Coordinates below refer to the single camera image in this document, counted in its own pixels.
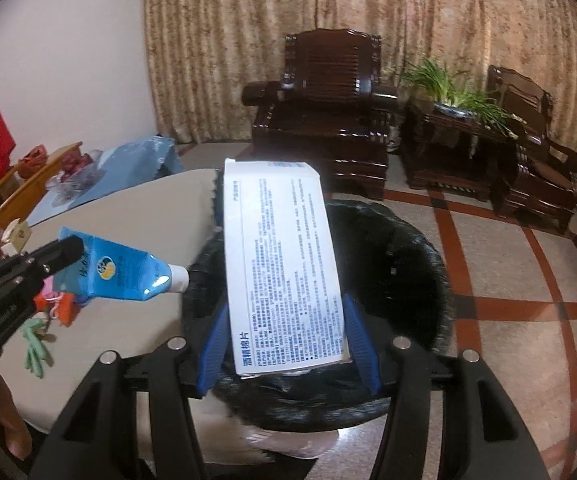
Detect dark wooden side table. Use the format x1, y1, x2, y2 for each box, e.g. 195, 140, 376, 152
401, 97, 519, 191

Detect blue table cloth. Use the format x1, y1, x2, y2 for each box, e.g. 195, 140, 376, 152
26, 136, 185, 226

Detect dark red fruit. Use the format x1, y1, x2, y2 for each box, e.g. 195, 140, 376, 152
61, 150, 94, 171

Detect person's left hand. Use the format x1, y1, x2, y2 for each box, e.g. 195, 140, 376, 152
0, 365, 34, 461

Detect black trash bin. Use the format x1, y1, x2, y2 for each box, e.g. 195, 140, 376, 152
181, 200, 457, 433

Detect blue squeeze tube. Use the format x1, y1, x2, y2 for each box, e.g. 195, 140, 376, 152
43, 227, 190, 303

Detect beige patterned curtain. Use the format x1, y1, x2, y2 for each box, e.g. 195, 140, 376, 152
136, 0, 577, 211

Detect potted green plant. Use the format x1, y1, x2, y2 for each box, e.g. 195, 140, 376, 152
399, 57, 519, 133

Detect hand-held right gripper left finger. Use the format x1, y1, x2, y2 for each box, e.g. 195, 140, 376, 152
27, 305, 232, 480

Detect white printed cardboard box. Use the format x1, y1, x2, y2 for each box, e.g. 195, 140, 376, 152
222, 159, 354, 376

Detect beige tissue box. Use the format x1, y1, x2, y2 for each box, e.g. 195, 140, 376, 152
1, 220, 32, 256

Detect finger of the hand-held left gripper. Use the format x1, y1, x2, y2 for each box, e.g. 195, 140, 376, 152
0, 236, 85, 311

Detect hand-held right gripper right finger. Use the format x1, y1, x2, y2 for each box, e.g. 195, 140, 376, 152
343, 294, 552, 480

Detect dark wooden armchair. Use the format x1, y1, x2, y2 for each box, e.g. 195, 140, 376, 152
486, 65, 577, 236
242, 29, 399, 201

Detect knotted red plastic bag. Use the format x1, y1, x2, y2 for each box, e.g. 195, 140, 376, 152
18, 145, 48, 178

